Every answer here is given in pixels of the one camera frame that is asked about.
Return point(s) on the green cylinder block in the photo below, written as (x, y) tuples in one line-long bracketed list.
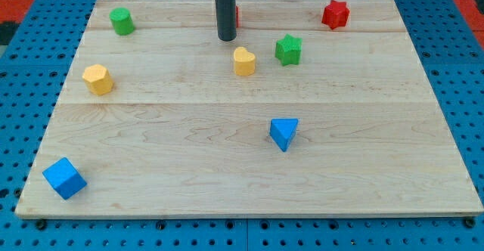
[(121, 21)]

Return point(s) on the light wooden board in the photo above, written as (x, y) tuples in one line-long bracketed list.
[(182, 136)]

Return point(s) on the red star block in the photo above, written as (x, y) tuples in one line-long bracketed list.
[(336, 14)]

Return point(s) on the blue cube block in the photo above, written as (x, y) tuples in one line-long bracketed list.
[(64, 178)]

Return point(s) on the green star block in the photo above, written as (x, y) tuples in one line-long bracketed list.
[(288, 50)]

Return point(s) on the red block behind rod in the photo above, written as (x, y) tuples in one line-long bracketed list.
[(237, 11)]

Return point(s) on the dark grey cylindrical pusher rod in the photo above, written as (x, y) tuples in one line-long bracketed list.
[(226, 19)]

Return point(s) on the yellow heart block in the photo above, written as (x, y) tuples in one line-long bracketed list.
[(244, 62)]

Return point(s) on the blue triangle block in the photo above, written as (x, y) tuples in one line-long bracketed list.
[(282, 131)]

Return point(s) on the yellow hexagon block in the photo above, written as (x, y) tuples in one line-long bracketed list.
[(97, 79)]

